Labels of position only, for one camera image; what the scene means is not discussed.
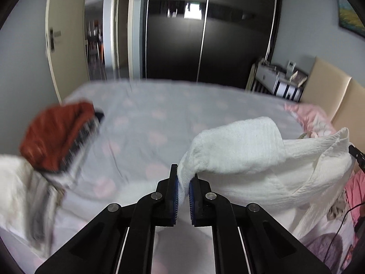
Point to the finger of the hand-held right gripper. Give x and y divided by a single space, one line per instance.
358 155

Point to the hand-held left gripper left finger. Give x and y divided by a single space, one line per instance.
174 199

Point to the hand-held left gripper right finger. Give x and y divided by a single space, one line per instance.
191 199

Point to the white textured garment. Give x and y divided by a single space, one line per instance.
256 159

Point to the pink printed duvet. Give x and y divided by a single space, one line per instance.
310 114

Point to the beige headboard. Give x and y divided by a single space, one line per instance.
330 91

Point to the pale polka dot bedsheet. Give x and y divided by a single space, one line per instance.
148 125

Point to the book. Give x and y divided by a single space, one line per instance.
299 78

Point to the black and white shelf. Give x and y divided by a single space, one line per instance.
285 90

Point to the small white device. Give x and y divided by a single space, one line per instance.
290 68

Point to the white box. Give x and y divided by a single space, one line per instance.
268 77

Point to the red garment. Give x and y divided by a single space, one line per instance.
54 137

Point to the white fluffy cloth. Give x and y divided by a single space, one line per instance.
14 188

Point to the black wardrobe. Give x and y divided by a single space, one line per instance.
211 40

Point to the cream door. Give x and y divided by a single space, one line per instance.
68 40

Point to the framed wall picture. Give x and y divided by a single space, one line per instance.
349 17

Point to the white door frame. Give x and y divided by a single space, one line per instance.
137 28

